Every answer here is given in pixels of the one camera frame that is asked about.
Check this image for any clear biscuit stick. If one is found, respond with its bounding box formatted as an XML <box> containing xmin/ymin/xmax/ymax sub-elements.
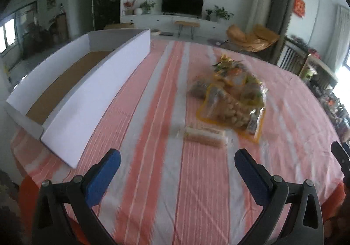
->
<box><xmin>177</xmin><ymin>126</ymin><xmax>228</xmax><ymax>148</ymax></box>

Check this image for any pile of mixed snacks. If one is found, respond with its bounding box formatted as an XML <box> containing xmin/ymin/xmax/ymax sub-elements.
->
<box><xmin>189</xmin><ymin>54</ymin><xmax>268</xmax><ymax>105</ymax></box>

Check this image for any wooden side shelf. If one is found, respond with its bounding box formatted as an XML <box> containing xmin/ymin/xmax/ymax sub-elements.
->
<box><xmin>298</xmin><ymin>54</ymin><xmax>338</xmax><ymax>90</ymax></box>

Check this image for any white cardboard box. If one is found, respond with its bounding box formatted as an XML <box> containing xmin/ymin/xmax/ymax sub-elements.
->
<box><xmin>5</xmin><ymin>28</ymin><xmax>151</xmax><ymax>168</ymax></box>

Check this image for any orange lounge chair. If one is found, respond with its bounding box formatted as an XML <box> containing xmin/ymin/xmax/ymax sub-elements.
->
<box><xmin>226</xmin><ymin>24</ymin><xmax>279</xmax><ymax>53</ymax></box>

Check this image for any striped pink tablecloth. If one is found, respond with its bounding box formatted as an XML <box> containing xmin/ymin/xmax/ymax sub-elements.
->
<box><xmin>11</xmin><ymin>40</ymin><xmax>344</xmax><ymax>244</ymax></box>

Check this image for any white standing air conditioner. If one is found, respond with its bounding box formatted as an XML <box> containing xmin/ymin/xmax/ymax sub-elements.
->
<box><xmin>246</xmin><ymin>0</ymin><xmax>272</xmax><ymax>33</ymax></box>

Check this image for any grey curtain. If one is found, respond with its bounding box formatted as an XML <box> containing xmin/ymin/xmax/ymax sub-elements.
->
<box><xmin>267</xmin><ymin>0</ymin><xmax>293</xmax><ymax>64</ymax></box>

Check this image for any green potted plant right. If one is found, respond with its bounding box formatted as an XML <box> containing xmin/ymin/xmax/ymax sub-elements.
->
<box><xmin>205</xmin><ymin>5</ymin><xmax>234</xmax><ymax>21</ymax></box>

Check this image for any green potted plant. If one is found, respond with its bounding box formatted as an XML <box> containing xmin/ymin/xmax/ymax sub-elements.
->
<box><xmin>205</xmin><ymin>5</ymin><xmax>234</xmax><ymax>21</ymax></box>
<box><xmin>139</xmin><ymin>0</ymin><xmax>156</xmax><ymax>14</ymax></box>

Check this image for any white tv cabinet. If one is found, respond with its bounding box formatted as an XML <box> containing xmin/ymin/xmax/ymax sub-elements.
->
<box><xmin>121</xmin><ymin>14</ymin><xmax>229</xmax><ymax>40</ymax></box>

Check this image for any red flower vase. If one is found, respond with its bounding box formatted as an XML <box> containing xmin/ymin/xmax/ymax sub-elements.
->
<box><xmin>123</xmin><ymin>0</ymin><xmax>136</xmax><ymax>15</ymax></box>

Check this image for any green potted plant left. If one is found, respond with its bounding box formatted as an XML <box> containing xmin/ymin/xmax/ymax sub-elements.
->
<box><xmin>139</xmin><ymin>0</ymin><xmax>156</xmax><ymax>14</ymax></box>

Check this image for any small wooden stool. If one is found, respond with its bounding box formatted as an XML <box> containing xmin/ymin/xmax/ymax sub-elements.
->
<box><xmin>174</xmin><ymin>20</ymin><xmax>200</xmax><ymax>40</ymax></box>

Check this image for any black television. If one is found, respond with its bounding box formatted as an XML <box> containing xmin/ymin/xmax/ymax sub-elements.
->
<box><xmin>161</xmin><ymin>0</ymin><xmax>204</xmax><ymax>17</ymax></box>

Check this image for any red wall decoration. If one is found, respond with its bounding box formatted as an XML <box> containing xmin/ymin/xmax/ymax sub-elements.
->
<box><xmin>293</xmin><ymin>0</ymin><xmax>306</xmax><ymax>18</ymax></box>

